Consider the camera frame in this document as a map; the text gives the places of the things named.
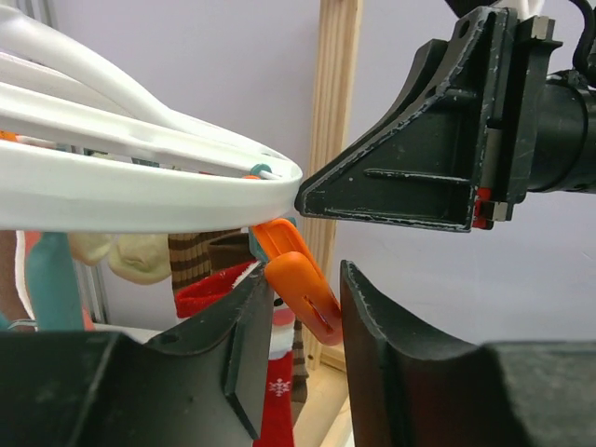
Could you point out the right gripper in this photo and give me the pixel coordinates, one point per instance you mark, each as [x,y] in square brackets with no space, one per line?
[421,164]

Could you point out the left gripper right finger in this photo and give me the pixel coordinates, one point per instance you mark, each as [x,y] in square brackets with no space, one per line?
[411,384]

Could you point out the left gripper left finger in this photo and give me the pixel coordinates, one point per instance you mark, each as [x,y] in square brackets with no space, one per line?
[201,383]

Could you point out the red santa sock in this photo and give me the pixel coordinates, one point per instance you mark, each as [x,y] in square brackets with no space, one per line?
[277,423]

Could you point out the brown striped sock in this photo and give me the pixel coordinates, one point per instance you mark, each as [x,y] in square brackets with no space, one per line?
[195,256]

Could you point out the salmon pink cloth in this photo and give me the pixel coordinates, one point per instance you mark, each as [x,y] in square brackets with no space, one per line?
[16,309]

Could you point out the white round clip hanger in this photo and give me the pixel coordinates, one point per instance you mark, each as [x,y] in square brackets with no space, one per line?
[97,152]

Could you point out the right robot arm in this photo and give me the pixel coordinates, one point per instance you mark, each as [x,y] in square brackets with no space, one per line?
[564,157]

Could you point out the wooden hanger stand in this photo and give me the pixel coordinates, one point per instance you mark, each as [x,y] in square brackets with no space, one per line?
[338,42]

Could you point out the beige hanging sock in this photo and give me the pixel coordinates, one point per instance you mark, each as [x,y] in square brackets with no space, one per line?
[141,259]

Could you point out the large orange clothes peg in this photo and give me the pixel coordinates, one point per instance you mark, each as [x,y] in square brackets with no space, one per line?
[295,276]

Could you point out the teal clothes peg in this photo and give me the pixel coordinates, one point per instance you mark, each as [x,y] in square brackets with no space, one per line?
[52,285]

